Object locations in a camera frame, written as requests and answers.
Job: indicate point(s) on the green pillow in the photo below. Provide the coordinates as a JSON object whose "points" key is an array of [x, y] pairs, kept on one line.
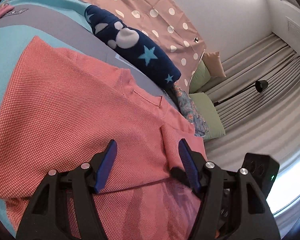
{"points": [[209, 113], [200, 77]]}

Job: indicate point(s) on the pink knit shirt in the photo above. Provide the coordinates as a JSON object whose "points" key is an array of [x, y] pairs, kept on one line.
{"points": [[62, 107]]}

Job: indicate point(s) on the navy star fleece blanket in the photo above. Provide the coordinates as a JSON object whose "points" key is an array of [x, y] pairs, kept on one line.
{"points": [[133, 45]]}

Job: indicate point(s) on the turquoise grey patterned duvet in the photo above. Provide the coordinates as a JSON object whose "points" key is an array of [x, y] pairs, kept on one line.
{"points": [[27, 20]]}

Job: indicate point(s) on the green pillow near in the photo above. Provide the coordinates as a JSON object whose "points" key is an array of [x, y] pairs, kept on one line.
{"points": [[209, 113]]}

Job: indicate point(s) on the green pillow far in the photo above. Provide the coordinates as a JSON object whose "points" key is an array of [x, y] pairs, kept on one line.
{"points": [[200, 77]]}

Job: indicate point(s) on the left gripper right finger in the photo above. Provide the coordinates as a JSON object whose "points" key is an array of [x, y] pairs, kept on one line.
{"points": [[206, 180]]}

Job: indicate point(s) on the pink polka dot cloth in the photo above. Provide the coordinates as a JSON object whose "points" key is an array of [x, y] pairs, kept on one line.
{"points": [[167, 25]]}

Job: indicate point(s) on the folded blue floral garment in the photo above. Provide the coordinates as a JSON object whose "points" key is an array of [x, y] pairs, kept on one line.
{"points": [[189, 111]]}

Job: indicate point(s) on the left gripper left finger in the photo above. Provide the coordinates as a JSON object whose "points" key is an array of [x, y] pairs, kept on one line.
{"points": [[64, 201]]}

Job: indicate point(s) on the grey striped curtain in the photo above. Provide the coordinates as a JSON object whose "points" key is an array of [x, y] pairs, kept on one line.
{"points": [[264, 123]]}

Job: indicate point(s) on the black floor lamp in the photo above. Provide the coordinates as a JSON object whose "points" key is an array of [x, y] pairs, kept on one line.
{"points": [[259, 86]]}

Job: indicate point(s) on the beige cushion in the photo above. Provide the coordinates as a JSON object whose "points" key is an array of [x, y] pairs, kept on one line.
{"points": [[213, 63]]}

